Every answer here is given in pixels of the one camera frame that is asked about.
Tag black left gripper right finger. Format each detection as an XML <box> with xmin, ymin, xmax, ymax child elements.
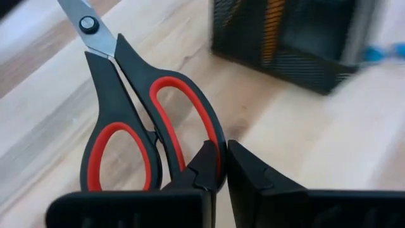
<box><xmin>226</xmin><ymin>139</ymin><xmax>405</xmax><ymax>228</ymax></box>

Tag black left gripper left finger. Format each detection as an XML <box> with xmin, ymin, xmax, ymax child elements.
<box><xmin>45</xmin><ymin>140</ymin><xmax>220</xmax><ymax>228</ymax></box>

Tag red black scissors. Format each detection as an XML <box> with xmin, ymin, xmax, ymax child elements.
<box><xmin>56</xmin><ymin>0</ymin><xmax>228</xmax><ymax>193</ymax></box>

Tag black mesh desk organizer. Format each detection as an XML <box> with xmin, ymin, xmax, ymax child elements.
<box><xmin>210</xmin><ymin>0</ymin><xmax>380</xmax><ymax>96</ymax></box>

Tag orange pencil pink eraser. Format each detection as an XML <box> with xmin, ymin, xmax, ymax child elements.
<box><xmin>261</xmin><ymin>0</ymin><xmax>287</xmax><ymax>64</ymax></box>

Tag blue binder clip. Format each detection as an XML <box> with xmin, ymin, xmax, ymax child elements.
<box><xmin>362</xmin><ymin>42</ymin><xmax>405</xmax><ymax>64</ymax></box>

